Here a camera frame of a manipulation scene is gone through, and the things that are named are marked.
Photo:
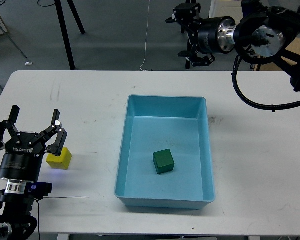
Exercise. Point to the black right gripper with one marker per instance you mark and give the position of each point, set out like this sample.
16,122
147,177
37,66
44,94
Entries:
206,36

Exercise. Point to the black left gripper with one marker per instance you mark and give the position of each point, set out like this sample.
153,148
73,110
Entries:
24,151

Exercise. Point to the yellow wooden block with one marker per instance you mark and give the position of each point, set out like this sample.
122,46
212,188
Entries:
61,162

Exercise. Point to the green wooden block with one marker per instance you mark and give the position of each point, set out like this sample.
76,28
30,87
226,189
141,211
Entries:
163,161

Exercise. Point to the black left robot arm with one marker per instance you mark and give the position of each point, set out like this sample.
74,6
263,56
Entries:
16,202

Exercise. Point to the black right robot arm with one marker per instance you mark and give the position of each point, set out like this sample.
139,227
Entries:
264,35

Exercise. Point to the white storage box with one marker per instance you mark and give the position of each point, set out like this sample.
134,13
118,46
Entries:
223,8

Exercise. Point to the light blue plastic box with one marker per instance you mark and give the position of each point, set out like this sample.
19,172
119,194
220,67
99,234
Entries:
155,123

